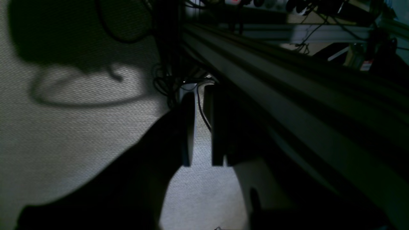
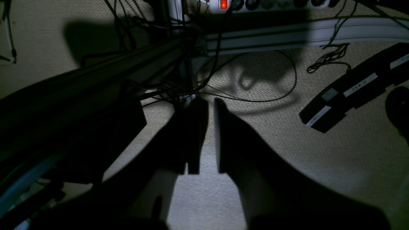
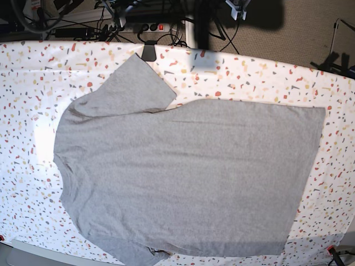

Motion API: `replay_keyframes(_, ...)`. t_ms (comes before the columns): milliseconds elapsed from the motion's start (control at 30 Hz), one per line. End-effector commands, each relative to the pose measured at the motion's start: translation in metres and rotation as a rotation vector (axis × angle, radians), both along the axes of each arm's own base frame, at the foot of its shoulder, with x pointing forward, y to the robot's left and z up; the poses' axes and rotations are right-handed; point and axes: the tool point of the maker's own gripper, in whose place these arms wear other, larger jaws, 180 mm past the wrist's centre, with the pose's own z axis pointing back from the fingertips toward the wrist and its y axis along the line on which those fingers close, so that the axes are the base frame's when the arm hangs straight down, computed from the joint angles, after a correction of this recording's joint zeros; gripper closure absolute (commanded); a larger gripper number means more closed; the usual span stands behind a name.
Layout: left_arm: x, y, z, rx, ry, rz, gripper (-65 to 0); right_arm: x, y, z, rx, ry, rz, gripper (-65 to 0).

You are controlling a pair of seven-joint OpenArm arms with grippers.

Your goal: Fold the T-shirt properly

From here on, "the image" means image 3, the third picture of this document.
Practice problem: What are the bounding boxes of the grey T-shirt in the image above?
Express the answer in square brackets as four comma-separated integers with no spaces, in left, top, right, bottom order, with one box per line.
[54,55,326,265]

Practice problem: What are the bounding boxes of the black table clamp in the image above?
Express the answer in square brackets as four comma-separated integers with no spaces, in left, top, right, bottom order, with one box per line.
[141,40,157,62]

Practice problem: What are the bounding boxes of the white power strip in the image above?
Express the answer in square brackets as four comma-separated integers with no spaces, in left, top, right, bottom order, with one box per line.
[118,23,170,33]

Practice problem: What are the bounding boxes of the terrazzo patterned tablecloth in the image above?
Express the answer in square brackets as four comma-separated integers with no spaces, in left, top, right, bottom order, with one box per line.
[1,41,354,265]

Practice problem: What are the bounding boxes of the black power adapter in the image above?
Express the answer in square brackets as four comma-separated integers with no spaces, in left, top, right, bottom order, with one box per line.
[54,27,95,39]

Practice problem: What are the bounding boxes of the black stand right background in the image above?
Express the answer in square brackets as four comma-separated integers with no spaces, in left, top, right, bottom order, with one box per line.
[310,18,354,79]

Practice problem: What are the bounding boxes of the red clamp right corner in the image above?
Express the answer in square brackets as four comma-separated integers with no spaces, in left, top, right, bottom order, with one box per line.
[327,245,337,257]

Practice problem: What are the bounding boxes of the black cables on floor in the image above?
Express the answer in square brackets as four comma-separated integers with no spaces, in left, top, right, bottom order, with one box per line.
[163,16,242,55]

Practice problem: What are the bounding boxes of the black camera pole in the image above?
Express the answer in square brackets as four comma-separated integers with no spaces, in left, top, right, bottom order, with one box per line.
[193,0,210,50]

